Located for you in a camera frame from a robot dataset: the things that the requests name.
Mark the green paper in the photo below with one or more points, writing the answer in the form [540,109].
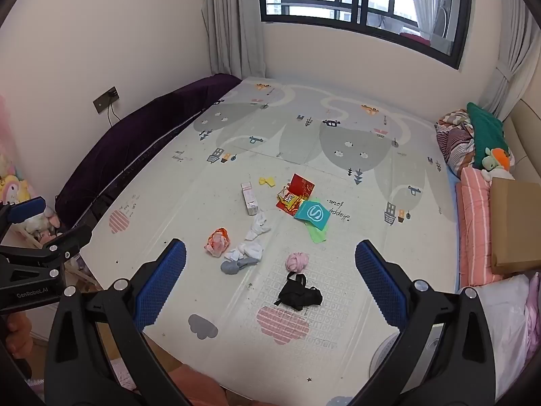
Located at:
[319,234]

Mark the grey plastic cup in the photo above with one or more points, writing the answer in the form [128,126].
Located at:
[389,351]

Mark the person's left hand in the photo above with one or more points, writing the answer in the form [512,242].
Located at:
[19,332]

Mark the pink white milk carton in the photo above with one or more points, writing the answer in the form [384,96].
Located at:
[249,198]

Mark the green orange plush toy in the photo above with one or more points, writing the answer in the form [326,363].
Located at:
[496,158]

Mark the green knitted cloth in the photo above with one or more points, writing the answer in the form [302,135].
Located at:
[486,131]

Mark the orange pink cloth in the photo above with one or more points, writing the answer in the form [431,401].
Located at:
[217,241]

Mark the brown cardboard box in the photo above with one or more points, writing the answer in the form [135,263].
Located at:
[515,220]

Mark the blue sheet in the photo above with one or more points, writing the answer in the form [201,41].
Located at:
[453,186]

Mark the pile of plush toys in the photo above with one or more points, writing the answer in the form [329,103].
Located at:
[12,190]

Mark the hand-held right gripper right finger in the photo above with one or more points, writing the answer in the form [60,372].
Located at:
[380,283]

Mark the striped blanket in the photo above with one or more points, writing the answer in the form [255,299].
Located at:
[454,139]

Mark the yellow wrapper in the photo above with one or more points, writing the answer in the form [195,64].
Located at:
[267,181]

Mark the white sock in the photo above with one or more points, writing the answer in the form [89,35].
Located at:
[258,226]
[245,250]

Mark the pink striped quilt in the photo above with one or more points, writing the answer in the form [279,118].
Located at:
[475,220]

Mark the grey sock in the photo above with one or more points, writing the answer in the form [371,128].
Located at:
[232,267]

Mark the red envelope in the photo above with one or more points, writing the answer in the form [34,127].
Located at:
[302,186]

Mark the black cloth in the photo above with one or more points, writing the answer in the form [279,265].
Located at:
[300,296]

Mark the pink bedding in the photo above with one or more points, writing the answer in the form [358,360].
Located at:
[533,317]

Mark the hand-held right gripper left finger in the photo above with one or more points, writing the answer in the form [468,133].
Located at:
[162,279]

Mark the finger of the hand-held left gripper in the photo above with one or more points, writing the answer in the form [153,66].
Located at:
[63,243]
[25,211]

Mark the pink cloth ball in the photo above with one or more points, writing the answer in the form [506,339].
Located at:
[297,261]

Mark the person's pink clothed leg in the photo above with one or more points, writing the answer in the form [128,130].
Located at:
[203,389]

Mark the printed play mat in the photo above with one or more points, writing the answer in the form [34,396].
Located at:
[296,135]

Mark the purple velvet cloth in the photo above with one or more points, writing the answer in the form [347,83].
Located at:
[139,131]

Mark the white plastic bag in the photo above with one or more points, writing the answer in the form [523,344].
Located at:
[503,325]

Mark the teal card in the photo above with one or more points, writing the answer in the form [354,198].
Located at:
[312,213]

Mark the beige padded headboard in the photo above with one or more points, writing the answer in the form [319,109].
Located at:
[528,143]

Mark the grey curtain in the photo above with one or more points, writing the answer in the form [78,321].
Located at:
[236,29]
[513,50]

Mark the dark wall socket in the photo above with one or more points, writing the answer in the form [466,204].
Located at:
[105,100]

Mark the yellow red snack packet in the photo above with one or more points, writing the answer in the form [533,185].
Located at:
[289,198]

